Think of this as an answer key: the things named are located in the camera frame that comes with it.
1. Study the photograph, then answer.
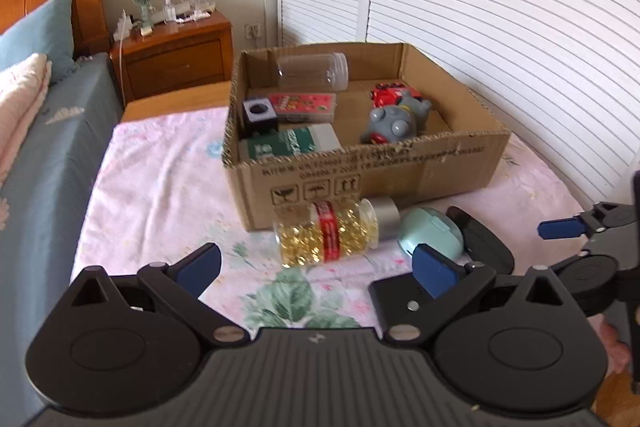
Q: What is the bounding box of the dark blue fidget cube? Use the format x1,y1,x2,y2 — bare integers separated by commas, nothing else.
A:
243,98,278,138

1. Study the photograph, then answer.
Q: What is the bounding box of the white green cotton swab box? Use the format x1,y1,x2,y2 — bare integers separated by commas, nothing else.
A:
238,123,343,160

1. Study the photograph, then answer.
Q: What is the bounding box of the red card pack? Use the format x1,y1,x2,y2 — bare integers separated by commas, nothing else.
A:
267,93,338,124

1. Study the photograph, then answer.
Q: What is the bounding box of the pink quilt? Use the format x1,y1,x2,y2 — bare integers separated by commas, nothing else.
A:
0,53,53,188

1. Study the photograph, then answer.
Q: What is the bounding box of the pink floral cloth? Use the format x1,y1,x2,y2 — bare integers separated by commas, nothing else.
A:
70,107,601,330

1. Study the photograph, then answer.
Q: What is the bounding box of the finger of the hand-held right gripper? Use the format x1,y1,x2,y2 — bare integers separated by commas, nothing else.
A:
537,202,640,279

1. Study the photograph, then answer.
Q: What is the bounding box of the brown cardboard box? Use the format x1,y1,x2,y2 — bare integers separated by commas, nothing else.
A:
221,43,512,232

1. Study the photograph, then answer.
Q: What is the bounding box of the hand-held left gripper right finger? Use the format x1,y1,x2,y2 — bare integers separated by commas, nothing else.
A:
384,243,576,343

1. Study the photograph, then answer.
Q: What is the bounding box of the clear plastic jar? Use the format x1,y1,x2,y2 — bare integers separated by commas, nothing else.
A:
276,52,349,92

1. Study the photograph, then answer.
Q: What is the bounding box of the bottle of yellow capsules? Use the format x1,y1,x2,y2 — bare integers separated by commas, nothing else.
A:
272,197,401,265

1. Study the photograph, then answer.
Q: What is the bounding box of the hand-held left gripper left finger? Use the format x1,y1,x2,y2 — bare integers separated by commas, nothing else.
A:
65,243,251,347

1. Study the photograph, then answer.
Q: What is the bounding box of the red toy car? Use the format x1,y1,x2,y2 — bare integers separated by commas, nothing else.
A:
370,80,423,108

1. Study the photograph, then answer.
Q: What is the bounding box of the blue pillow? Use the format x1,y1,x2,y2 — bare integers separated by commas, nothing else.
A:
0,0,78,80

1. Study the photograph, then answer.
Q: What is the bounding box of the grey elephant toy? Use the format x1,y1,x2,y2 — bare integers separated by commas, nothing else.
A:
360,89,433,145

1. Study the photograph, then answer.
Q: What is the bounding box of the wooden nightstand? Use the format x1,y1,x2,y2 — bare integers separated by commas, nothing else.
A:
110,9,234,104

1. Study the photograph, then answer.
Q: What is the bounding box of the wooden table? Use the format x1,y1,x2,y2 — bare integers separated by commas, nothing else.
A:
120,81,233,124

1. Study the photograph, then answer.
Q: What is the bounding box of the blue bed sheet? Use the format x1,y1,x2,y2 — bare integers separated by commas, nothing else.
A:
0,52,126,427

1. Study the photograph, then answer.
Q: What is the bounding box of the person's right hand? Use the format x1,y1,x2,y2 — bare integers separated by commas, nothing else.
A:
597,314,632,375

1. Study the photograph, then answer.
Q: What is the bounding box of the mint green case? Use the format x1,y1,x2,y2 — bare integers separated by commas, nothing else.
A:
397,207,466,260

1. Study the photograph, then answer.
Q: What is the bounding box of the white cable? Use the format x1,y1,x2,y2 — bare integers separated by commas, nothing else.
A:
117,38,129,108

